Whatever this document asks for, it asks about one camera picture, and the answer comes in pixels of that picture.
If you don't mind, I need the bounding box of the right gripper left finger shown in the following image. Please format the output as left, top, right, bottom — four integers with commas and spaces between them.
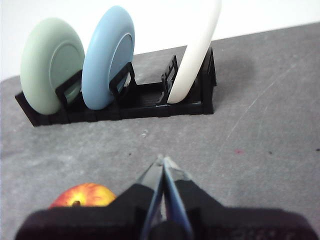
14, 154, 165, 240

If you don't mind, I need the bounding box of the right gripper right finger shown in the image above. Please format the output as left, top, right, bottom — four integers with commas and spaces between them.
162, 156, 320, 240

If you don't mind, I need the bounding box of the red yellow apple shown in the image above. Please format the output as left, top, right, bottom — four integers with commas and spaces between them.
48, 182, 118, 210

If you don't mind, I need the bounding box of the green plate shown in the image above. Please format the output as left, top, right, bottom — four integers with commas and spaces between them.
19, 16, 86, 116

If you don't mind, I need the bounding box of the black plate rack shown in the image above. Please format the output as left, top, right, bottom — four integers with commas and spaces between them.
14, 47, 218, 128

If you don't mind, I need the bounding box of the blue plate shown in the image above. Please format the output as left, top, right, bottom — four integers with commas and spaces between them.
81, 5, 136, 111

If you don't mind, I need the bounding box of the cream white plate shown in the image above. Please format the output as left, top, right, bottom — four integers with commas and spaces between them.
166, 0, 223, 104

